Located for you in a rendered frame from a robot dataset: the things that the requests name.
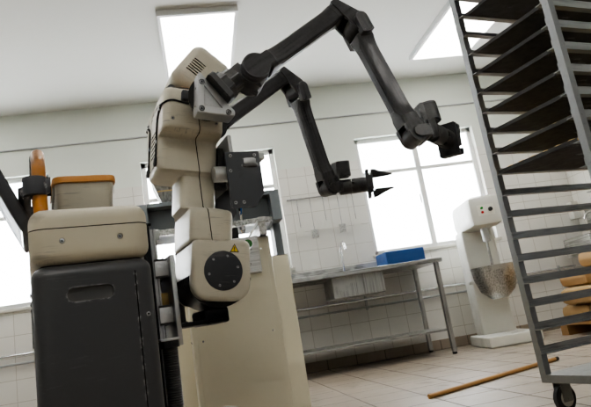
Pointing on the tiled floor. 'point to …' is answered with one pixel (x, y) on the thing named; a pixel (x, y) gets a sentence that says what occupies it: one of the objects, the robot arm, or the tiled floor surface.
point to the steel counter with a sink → (372, 277)
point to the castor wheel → (562, 398)
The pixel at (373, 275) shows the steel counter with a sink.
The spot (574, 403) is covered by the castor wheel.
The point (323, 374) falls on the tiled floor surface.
